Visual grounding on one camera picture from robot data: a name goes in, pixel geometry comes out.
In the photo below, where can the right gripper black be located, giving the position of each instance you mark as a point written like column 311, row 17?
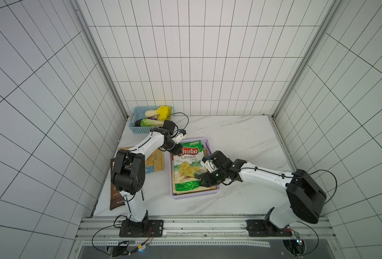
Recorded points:
column 209, row 175

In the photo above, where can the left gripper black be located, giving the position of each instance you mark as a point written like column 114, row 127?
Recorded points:
column 176, row 150

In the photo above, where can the green Chuba cassava chips bag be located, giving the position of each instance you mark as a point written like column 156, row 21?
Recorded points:
column 187, row 165

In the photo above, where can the purple plastic basket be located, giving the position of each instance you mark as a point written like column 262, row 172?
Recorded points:
column 186, row 168

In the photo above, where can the brown Kettle sea salt bag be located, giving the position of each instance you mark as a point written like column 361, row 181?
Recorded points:
column 116, row 199

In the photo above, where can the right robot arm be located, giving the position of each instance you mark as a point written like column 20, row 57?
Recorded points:
column 305, row 198

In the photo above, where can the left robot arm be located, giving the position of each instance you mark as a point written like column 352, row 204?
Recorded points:
column 128, row 172

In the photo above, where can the blue salt chips bag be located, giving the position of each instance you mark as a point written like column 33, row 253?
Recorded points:
column 154, row 163

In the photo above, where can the blue plastic basket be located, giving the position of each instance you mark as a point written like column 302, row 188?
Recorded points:
column 139, row 113

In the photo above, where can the yellow lettuce toy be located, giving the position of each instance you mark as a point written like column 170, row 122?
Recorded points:
column 163, row 112

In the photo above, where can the purple eggplant toy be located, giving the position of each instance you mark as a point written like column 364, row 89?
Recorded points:
column 138, row 123

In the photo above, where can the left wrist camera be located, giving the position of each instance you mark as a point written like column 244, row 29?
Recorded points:
column 180, row 136

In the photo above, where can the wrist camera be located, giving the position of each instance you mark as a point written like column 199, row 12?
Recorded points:
column 180, row 136
column 217, row 160

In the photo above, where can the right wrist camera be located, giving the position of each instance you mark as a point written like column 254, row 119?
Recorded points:
column 217, row 160

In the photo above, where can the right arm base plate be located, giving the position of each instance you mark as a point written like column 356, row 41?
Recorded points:
column 264, row 228

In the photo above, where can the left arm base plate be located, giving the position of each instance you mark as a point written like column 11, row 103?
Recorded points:
column 147, row 227

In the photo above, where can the aluminium rail frame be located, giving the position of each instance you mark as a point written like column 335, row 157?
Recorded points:
column 204, row 237

